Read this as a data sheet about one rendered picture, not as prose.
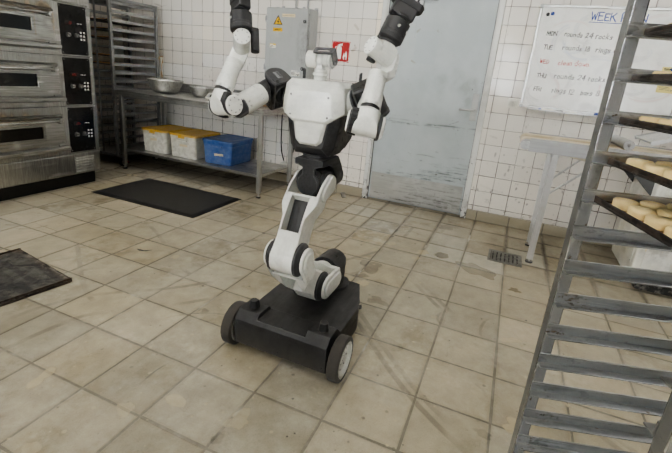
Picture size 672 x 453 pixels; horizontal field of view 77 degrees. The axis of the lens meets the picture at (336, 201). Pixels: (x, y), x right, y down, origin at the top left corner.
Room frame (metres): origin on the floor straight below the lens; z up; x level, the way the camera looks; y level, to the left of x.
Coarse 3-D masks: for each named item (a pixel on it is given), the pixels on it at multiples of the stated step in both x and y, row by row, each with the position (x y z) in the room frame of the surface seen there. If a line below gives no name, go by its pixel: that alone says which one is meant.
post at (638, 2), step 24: (648, 0) 0.96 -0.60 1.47; (624, 24) 0.98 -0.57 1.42; (624, 48) 0.96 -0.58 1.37; (600, 120) 0.97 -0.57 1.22; (600, 144) 0.96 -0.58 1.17; (600, 168) 0.96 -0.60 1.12; (576, 216) 0.97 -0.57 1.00; (576, 240) 0.96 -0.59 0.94; (552, 288) 0.99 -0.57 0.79; (552, 312) 0.96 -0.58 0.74; (528, 384) 0.98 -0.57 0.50; (528, 432) 0.96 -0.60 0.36
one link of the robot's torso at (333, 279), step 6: (318, 264) 1.95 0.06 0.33; (324, 264) 1.94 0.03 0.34; (330, 264) 1.98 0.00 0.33; (324, 270) 1.94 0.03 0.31; (330, 270) 1.93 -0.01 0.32; (336, 270) 1.91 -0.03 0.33; (330, 276) 1.84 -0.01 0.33; (336, 276) 1.88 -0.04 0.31; (324, 282) 1.79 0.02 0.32; (330, 282) 1.81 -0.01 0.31; (336, 282) 1.89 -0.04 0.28; (324, 288) 1.77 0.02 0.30; (330, 288) 1.82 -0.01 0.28; (324, 294) 1.78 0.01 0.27; (330, 294) 1.85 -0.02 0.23
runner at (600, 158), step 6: (594, 150) 0.96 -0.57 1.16; (594, 156) 0.96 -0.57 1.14; (600, 156) 0.96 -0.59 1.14; (606, 156) 0.96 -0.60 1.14; (612, 156) 0.96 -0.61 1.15; (618, 156) 0.96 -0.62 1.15; (624, 156) 0.96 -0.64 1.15; (630, 156) 0.95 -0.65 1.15; (636, 156) 0.95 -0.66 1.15; (642, 156) 0.95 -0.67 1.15; (648, 156) 0.95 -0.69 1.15; (654, 156) 0.95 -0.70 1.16; (594, 162) 0.96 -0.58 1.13; (600, 162) 0.96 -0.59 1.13; (606, 162) 0.96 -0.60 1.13; (624, 162) 0.96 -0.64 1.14; (654, 162) 0.95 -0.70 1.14
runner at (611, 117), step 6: (606, 114) 0.96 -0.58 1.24; (612, 114) 0.96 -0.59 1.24; (618, 114) 0.96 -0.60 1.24; (624, 114) 0.96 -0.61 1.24; (630, 114) 0.96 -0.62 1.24; (636, 114) 0.96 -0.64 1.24; (642, 114) 0.95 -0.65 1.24; (648, 114) 0.95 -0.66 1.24; (654, 114) 0.95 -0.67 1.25; (606, 120) 0.96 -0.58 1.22; (612, 120) 0.96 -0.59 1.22; (618, 120) 0.96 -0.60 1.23; (630, 126) 0.93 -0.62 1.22
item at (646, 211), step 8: (616, 200) 0.90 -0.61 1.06; (624, 200) 0.90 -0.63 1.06; (632, 200) 0.91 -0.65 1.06; (624, 208) 0.88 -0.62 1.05; (632, 208) 0.84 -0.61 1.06; (640, 208) 0.84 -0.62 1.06; (648, 208) 0.85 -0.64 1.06; (656, 208) 0.87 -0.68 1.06; (664, 208) 0.87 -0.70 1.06; (640, 216) 0.82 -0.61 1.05; (648, 216) 0.78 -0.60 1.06; (656, 216) 0.79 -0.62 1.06; (664, 216) 0.79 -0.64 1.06; (648, 224) 0.77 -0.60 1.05; (656, 224) 0.76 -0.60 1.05; (664, 224) 0.76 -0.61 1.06; (664, 232) 0.73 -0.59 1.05
